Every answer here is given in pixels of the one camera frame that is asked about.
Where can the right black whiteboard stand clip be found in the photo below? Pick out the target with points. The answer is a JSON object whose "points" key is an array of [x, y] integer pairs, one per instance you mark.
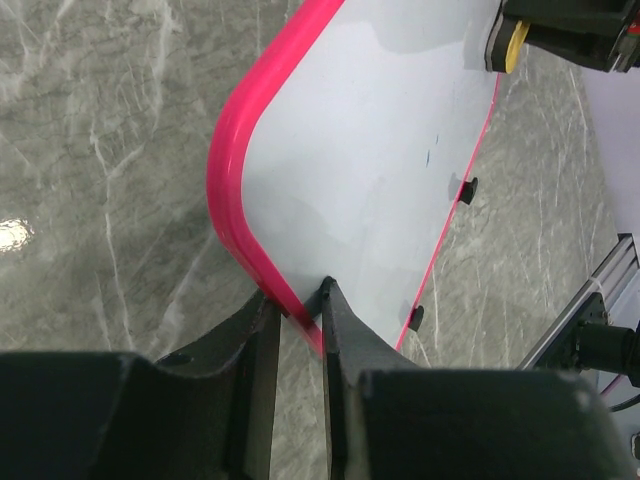
{"points": [[468, 191]]}

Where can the aluminium mounting rail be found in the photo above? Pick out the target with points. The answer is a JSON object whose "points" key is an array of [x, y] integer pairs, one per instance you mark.
{"points": [[612, 278]]}

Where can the yellow bone shaped eraser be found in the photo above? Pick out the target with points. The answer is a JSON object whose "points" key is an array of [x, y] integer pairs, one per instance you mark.
{"points": [[504, 44]]}

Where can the black whiteboard stand clip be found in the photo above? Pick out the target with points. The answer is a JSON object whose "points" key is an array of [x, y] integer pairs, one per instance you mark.
{"points": [[468, 191], [416, 318]]}

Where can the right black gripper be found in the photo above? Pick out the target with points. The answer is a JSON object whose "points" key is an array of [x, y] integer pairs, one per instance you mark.
{"points": [[598, 35]]}

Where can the left black whiteboard stand clip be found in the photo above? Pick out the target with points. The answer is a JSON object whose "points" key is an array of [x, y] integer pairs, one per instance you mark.
{"points": [[416, 318]]}

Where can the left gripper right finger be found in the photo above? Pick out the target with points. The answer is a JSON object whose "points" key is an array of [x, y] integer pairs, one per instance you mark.
{"points": [[387, 418]]}

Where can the pink framed whiteboard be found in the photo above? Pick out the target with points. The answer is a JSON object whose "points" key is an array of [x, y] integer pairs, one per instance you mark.
{"points": [[343, 150]]}

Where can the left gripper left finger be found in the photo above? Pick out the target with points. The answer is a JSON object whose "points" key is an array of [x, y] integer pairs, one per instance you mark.
{"points": [[204, 411]]}

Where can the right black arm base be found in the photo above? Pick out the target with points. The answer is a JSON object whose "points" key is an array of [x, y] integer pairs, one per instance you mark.
{"points": [[586, 341]]}

